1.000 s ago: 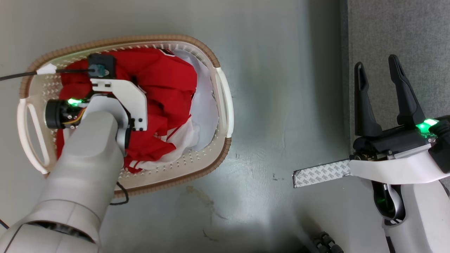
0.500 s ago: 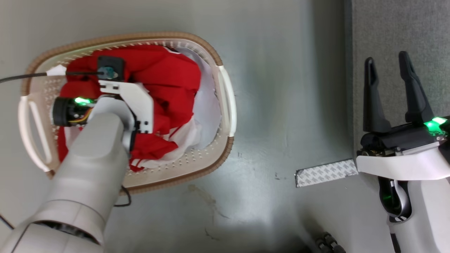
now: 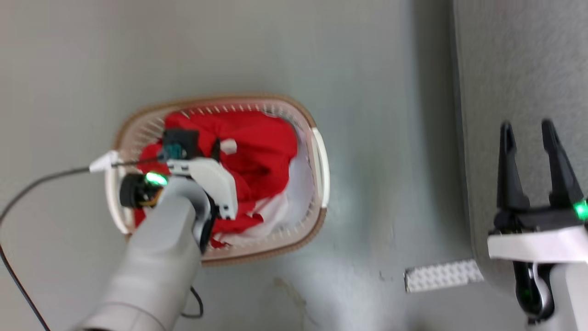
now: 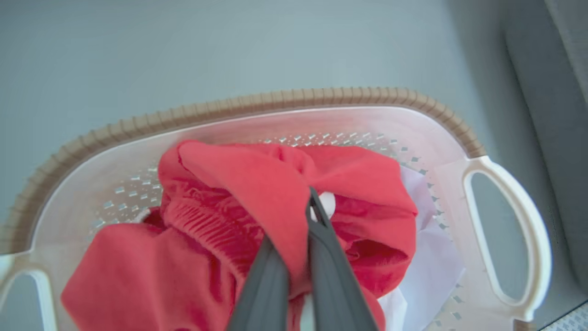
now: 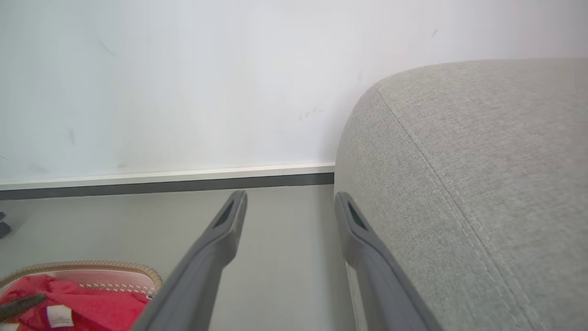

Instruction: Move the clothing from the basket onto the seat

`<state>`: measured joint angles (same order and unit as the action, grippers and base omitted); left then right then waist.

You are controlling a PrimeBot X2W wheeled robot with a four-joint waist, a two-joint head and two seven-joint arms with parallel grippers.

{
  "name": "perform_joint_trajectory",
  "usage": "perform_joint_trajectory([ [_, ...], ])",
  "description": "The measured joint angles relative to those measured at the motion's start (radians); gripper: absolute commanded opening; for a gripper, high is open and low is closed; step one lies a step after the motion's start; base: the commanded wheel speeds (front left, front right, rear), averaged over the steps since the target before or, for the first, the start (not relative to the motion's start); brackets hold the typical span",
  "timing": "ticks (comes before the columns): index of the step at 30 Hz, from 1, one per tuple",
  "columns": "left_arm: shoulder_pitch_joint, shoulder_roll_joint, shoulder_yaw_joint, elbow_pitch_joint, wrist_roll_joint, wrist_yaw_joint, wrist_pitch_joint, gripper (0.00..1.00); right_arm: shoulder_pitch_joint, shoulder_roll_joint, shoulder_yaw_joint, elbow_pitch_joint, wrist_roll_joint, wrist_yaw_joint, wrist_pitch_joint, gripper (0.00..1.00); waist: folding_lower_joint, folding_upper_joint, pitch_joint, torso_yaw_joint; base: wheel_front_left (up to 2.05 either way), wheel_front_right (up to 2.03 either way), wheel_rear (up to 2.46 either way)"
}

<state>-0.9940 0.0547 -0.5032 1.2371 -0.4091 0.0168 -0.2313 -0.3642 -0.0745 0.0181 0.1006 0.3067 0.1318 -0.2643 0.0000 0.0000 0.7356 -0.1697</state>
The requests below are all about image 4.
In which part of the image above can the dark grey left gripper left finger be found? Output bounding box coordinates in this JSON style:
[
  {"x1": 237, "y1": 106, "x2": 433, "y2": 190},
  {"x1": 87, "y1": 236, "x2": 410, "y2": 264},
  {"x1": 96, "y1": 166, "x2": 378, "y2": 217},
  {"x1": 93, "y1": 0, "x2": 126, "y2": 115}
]
[{"x1": 227, "y1": 234, "x2": 290, "y2": 331}]

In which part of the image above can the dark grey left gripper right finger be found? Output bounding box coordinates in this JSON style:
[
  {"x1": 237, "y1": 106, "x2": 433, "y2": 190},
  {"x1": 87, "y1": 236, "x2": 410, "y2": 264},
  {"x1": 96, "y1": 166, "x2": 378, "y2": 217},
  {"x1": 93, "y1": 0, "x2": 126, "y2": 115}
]
[{"x1": 305, "y1": 186, "x2": 379, "y2": 331}]

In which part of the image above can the red garment with white stripes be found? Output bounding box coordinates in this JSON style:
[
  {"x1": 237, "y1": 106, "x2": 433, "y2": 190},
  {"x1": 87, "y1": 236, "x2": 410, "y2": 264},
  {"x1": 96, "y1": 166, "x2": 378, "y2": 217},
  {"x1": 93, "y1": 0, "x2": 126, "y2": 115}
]
[{"x1": 61, "y1": 139, "x2": 418, "y2": 331}]

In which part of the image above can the white plastic laundry basket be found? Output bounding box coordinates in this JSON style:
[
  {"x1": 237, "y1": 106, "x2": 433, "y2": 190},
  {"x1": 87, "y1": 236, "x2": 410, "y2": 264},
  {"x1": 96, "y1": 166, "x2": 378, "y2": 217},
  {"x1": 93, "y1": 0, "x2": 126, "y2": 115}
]
[{"x1": 0, "y1": 87, "x2": 552, "y2": 331}]

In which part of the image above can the white cloth sheet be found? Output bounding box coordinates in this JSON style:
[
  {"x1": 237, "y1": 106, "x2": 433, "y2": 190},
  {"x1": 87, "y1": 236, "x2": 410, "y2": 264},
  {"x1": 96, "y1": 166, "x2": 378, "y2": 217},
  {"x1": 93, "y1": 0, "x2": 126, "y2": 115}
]
[{"x1": 377, "y1": 165, "x2": 465, "y2": 331}]

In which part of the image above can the grey patterned floor mat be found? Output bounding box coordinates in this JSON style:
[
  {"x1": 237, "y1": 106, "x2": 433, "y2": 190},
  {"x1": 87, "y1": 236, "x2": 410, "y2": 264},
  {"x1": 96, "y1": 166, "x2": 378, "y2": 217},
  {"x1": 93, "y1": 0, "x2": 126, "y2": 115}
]
[{"x1": 537, "y1": 301, "x2": 588, "y2": 331}]

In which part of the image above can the grey fabric sofa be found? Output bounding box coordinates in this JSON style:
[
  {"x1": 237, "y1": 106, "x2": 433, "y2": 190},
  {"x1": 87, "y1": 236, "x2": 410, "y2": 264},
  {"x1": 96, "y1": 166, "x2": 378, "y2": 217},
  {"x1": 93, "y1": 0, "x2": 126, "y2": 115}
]
[{"x1": 448, "y1": 0, "x2": 588, "y2": 295}]

